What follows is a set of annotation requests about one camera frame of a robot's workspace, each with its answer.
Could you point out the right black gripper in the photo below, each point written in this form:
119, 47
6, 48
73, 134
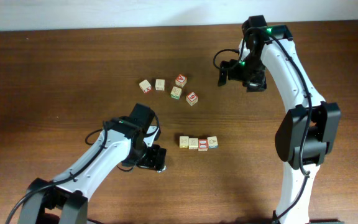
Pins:
232, 66

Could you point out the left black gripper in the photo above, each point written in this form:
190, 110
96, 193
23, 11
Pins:
154, 160

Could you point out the yellow number 2 block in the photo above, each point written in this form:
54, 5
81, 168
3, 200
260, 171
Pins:
184, 141

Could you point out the wooden number 3 block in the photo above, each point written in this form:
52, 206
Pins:
193, 143

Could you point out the red number 6 block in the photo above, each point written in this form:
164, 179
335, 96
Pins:
192, 98

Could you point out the red letter I block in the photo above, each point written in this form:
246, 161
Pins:
203, 145

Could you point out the blue trimmed picture block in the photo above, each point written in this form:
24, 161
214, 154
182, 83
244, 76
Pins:
212, 142

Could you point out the wooden letter X block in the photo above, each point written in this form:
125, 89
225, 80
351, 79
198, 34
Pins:
161, 170

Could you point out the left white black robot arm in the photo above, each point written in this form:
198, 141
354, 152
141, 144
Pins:
124, 143

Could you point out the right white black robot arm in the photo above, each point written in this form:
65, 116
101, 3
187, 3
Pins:
307, 133

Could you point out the red letter A block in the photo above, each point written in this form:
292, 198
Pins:
181, 80

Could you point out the green trimmed wooden block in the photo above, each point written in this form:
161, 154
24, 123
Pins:
176, 92

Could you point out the wooden block red side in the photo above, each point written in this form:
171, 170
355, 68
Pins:
145, 86

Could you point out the plain wooden block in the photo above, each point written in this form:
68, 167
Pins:
160, 84

